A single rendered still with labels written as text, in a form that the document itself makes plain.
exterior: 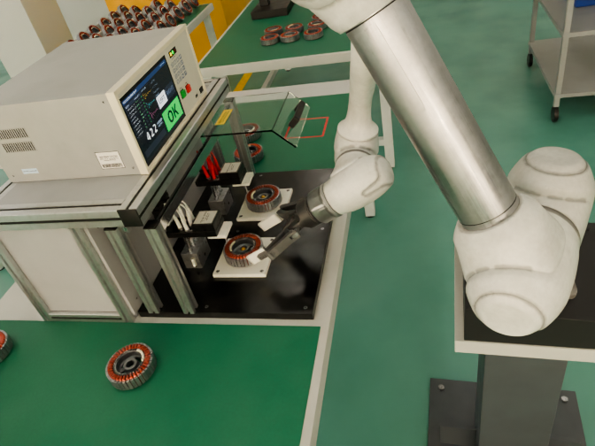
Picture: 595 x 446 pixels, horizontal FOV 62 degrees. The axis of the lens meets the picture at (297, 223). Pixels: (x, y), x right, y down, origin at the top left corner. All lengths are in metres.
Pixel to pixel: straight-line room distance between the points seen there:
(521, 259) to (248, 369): 0.64
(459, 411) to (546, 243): 1.14
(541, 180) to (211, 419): 0.80
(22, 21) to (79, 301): 4.00
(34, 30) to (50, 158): 3.90
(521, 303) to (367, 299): 1.47
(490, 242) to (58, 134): 0.94
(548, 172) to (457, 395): 1.13
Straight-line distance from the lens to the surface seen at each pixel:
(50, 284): 1.45
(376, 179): 1.13
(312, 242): 1.40
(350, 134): 1.24
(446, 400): 1.95
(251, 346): 1.21
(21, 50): 5.36
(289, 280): 1.30
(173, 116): 1.35
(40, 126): 1.29
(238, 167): 1.52
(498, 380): 1.40
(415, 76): 0.77
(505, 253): 0.85
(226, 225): 1.36
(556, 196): 1.01
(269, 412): 1.10
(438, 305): 2.23
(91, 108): 1.19
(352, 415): 1.94
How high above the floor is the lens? 1.67
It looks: 37 degrees down
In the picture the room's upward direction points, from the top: 13 degrees counter-clockwise
